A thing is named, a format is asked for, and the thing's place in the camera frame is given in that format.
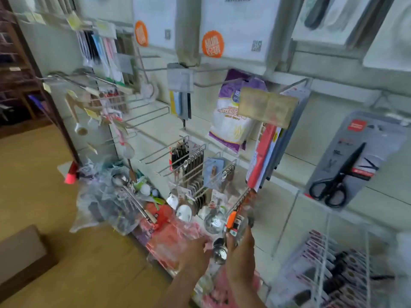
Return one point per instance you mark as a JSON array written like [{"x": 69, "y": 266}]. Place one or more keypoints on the small white poster orange dot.
[{"x": 154, "y": 22}]

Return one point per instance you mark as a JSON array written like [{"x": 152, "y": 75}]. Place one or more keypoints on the person's right hand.
[{"x": 241, "y": 256}]

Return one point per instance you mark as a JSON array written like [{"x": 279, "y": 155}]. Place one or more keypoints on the red plastic wrapped packets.
[{"x": 170, "y": 237}]

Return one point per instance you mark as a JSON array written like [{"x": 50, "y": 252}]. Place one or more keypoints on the row of scissors packets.
[{"x": 321, "y": 269}]

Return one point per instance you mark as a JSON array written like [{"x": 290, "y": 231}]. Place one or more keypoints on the wooden bookshelf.
[{"x": 16, "y": 73}]

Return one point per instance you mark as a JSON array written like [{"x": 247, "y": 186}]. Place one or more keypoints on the row of hanging flat packets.
[{"x": 270, "y": 144}]

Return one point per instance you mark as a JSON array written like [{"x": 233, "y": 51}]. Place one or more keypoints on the brown cardboard sheet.
[{"x": 22, "y": 259}]

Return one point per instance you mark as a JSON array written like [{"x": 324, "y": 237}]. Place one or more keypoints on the hanging black tool packets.
[{"x": 183, "y": 157}]

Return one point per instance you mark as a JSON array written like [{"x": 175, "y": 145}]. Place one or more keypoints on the white purple bag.
[{"x": 234, "y": 115}]

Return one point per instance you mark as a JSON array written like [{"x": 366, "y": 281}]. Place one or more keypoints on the pink green broom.
[{"x": 70, "y": 174}]

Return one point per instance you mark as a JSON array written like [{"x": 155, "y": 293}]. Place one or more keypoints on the person's left hand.
[{"x": 194, "y": 256}]

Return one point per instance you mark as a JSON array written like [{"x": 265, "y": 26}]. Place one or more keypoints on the tan paper tag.
[{"x": 266, "y": 107}]

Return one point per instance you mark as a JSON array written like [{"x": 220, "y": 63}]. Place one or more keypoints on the black scissors grey card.
[{"x": 350, "y": 160}]

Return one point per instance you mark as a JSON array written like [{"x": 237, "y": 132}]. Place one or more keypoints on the pile of plastic wrapped utensils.
[{"x": 103, "y": 202}]

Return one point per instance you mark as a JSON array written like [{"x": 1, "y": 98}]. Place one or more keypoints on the white flat board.
[{"x": 62, "y": 168}]

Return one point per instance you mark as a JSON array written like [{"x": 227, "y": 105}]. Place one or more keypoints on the large steel strainer ladle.
[{"x": 122, "y": 181}]

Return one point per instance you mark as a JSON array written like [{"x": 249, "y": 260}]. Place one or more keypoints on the person's left forearm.
[{"x": 178, "y": 293}]

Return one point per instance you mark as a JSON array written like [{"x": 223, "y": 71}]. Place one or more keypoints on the large white poster orange dot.
[{"x": 241, "y": 28}]

